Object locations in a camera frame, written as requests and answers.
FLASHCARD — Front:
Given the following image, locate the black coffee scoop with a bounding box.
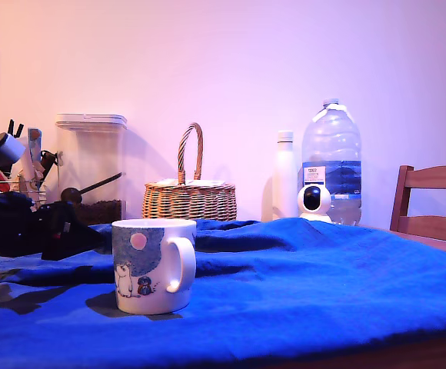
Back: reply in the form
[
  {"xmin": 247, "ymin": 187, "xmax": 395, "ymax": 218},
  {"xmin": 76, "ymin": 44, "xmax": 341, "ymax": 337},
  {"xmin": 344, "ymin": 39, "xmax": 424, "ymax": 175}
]
[{"xmin": 61, "ymin": 171, "xmax": 125, "ymax": 205}]

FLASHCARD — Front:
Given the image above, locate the clear coffee bean container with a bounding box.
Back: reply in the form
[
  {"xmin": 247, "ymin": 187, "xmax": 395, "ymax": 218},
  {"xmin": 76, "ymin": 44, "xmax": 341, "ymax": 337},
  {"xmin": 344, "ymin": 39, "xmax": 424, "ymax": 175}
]
[{"xmin": 55, "ymin": 112, "xmax": 128, "ymax": 227}]

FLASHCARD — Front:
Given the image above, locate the white cartoon print mug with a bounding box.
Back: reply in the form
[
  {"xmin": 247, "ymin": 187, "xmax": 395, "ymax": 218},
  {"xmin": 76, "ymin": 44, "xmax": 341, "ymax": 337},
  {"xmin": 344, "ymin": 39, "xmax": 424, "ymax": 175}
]
[{"xmin": 111, "ymin": 218, "xmax": 198, "ymax": 315}]

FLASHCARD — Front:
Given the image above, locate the white kitchen utensil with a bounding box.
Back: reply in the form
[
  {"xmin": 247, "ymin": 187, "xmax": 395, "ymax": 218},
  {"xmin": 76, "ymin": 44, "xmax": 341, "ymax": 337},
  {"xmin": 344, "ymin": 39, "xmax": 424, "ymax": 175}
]
[{"xmin": 15, "ymin": 145, "xmax": 43, "ymax": 193}]

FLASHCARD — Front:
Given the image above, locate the dark brown utensil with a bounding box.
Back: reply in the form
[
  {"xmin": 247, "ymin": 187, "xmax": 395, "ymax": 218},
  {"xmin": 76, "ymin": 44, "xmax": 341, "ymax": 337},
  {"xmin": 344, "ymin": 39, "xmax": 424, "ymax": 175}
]
[{"xmin": 39, "ymin": 149, "xmax": 61, "ymax": 172}]

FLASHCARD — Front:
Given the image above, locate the white paper packet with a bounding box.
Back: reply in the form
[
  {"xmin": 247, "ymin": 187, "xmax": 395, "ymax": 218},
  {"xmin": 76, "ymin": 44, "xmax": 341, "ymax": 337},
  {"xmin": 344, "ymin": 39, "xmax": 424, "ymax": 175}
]
[
  {"xmin": 156, "ymin": 178, "xmax": 193, "ymax": 188},
  {"xmin": 191, "ymin": 178, "xmax": 226, "ymax": 188}
]

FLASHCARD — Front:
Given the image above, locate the blue and white utensil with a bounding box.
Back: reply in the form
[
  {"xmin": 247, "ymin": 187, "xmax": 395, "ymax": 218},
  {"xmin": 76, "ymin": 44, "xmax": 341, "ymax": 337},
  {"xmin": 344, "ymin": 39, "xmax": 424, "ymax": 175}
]
[{"xmin": 26, "ymin": 128, "xmax": 43, "ymax": 155}]

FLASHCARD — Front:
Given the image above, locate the blue cloth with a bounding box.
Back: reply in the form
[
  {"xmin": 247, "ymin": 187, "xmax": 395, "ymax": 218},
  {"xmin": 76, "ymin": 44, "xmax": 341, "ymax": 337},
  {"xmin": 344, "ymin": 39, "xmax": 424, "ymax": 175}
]
[{"xmin": 0, "ymin": 217, "xmax": 446, "ymax": 369}]

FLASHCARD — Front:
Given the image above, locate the white insulated bottle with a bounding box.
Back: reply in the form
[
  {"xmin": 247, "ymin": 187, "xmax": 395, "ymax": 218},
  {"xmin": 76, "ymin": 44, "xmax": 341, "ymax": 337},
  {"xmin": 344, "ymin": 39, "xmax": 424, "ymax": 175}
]
[{"xmin": 271, "ymin": 130, "xmax": 300, "ymax": 221}]

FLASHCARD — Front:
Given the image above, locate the large clear water bottle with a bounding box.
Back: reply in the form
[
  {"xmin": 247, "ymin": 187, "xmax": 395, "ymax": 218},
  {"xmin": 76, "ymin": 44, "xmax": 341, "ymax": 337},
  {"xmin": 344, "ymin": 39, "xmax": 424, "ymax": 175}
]
[{"xmin": 301, "ymin": 98, "xmax": 363, "ymax": 227}]

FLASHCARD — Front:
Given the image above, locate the wooden chair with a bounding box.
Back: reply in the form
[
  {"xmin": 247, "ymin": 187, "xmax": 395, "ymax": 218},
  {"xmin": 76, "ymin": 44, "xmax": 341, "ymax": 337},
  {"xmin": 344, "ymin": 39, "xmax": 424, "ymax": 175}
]
[{"xmin": 389, "ymin": 158, "xmax": 446, "ymax": 246}]

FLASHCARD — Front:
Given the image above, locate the wire utensil rack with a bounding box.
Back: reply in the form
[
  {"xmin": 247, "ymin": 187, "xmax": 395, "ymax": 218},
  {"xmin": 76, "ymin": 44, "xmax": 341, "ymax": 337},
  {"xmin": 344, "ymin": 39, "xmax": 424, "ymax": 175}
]
[{"xmin": 0, "ymin": 175, "xmax": 51, "ymax": 204}]

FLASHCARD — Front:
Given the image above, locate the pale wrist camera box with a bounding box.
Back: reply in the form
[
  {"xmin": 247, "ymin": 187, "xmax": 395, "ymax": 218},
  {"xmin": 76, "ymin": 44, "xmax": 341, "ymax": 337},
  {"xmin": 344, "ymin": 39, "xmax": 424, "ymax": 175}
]
[{"xmin": 0, "ymin": 131, "xmax": 28, "ymax": 167}]

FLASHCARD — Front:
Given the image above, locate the wicker basket with handle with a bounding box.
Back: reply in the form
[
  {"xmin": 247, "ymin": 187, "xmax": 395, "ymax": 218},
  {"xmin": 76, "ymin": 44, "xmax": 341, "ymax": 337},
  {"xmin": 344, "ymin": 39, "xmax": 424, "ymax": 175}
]
[{"xmin": 141, "ymin": 122, "xmax": 238, "ymax": 223}]

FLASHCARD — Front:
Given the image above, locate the small white round camera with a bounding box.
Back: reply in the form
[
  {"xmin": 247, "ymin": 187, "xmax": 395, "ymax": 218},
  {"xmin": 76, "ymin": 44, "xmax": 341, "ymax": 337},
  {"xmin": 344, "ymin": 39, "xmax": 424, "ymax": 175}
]
[{"xmin": 297, "ymin": 184, "xmax": 334, "ymax": 224}]

